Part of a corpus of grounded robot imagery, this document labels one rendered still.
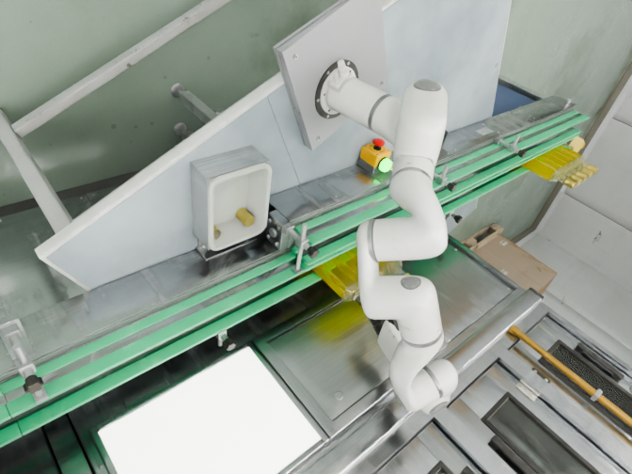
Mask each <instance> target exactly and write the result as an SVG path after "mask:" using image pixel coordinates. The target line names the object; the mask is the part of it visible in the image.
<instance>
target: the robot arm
mask: <svg viewBox="0 0 632 474"><path fill-rule="evenodd" d="M320 100H321V106H322V109H323V110H324V111H325V112H326V113H327V114H330V115H334V114H338V113H341V114H343V115H344V116H345V117H347V118H349V119H351V120H353V121H355V122H357V123H358V124H360V125H362V126H364V127H366V128H367V129H369V130H371V131H372V132H374V133H376V134H378V135H380V136H382V137H383V138H384V139H385V140H387V141H388V142H389V143H391V144H392V145H393V146H394V151H393V169H392V174H391V180H390V185H389V193H390V195H391V197H392V199H393V200H394V201H395V202H396V203H397V204H398V205H399V206H400V207H401V208H402V209H404V210H405V211H406V212H408V213H410V214H411V215H412V216H407V217H395V218H384V219H370V220H366V221H364V222H362V223H361V224H360V226H359V227H358V230H357V233H356V246H357V266H358V285H359V294H360V301H361V305H362V308H363V310H364V313H365V314H366V316H367V317H368V318H369V320H370V321H371V324H372V325H374V327H373V329H374V330H375V332H376V334H377V337H378V344H379V346H380V347H381V349H382V351H383V352H384V354H385V355H386V357H387V358H388V360H389V361H390V365H389V376H390V380H391V383H392V386H393V389H394V393H395V396H396V397H397V400H398V402H399V404H400V405H401V406H402V408H404V409H405V410H407V411H410V412H416V411H418V410H420V409H421V410H422V411H423V412H424V413H425V414H428V415H431V414H433V413H436V412H438V411H439V410H441V409H442V408H444V407H445V406H446V405H447V404H448V403H449V401H450V395H451V393H452V392H453V391H454V390H455V389H456V387H457V385H458V374H457V371H456V369H455V368H454V367H453V365H452V364H451V363H450V362H449V361H448V360H446V359H442V358H440V359H437V360H434V361H432V362H430V363H428V362H429V361H430V360H431V359H432V358H433V357H434V356H435V354H436V353H437V352H438V351H439V349H440V348H441V346H442V344H443V341H444V333H443V328H442V323H441V318H440V311H439V305H438V300H437V295H436V290H435V286H434V284H433V283H432V282H431V281H430V280H429V279H427V278H425V277H423V276H379V261H411V260H424V259H430V258H433V257H436V256H438V255H440V254H442V253H443V252H444V251H445V249H446V247H447V245H448V230H447V225H446V220H445V216H444V213H443V210H442V208H441V205H440V203H439V201H438V198H437V196H436V194H435V191H434V189H433V179H434V172H435V165H436V162H437V159H438V156H439V152H440V149H441V145H442V141H443V137H444V133H445V130H446V124H447V114H448V93H447V91H446V89H445V88H444V87H443V86H442V85H441V84H439V83H438V82H436V81H435V80H432V79H419V80H417V81H414V82H412V83H411V84H410V85H408V86H407V87H406V89H405V90H404V92H403V98H402V101H400V100H399V99H397V98H396V97H394V96H392V95H390V94H388V93H386V92H385V91H383V90H381V89H379V88H377V87H374V86H371V85H369V84H367V83H365V82H363V81H361V80H359V79H357V78H356V75H355V72H354V71H353V70H352V69H351V68H349V67H347V66H346V65H345V63H344V60H342V59H341V60H339V61H338V67H337V68H336V69H335V70H333V71H332V72H331V73H330V74H329V75H328V77H327V78H326V80H325V82H324V85H323V88H322V91H321V99H320Z"/></svg>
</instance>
